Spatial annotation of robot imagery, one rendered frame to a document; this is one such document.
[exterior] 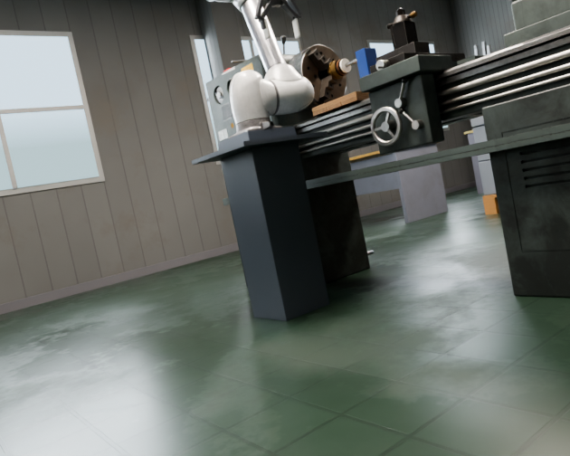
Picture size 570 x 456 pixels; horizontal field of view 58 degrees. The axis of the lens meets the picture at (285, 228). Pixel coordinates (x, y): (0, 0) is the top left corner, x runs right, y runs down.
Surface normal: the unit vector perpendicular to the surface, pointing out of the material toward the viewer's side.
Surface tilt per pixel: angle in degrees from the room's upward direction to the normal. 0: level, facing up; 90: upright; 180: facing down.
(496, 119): 90
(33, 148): 90
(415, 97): 90
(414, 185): 90
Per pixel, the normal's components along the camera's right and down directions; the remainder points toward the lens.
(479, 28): -0.77, 0.20
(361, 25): 0.60, -0.07
